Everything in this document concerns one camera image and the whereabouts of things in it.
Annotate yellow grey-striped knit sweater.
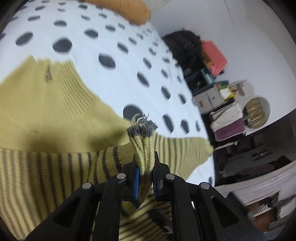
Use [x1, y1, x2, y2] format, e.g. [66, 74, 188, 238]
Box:
[1, 57, 213, 240]

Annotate white and purple bag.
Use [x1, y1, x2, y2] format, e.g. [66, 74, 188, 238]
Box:
[210, 102, 246, 142]

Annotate white storage drawer unit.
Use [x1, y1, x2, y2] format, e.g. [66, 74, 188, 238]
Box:
[194, 86, 224, 114]

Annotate white black-dotted bed cover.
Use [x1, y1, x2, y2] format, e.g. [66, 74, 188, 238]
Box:
[1, 1, 215, 184]

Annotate round woven straw basket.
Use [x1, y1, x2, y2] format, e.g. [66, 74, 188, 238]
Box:
[243, 97, 270, 130]

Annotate black fluffy bag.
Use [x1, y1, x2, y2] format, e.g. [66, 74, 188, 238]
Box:
[162, 30, 203, 71]

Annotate orange fuzzy pillow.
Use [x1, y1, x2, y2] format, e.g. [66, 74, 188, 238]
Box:
[79, 0, 152, 25]

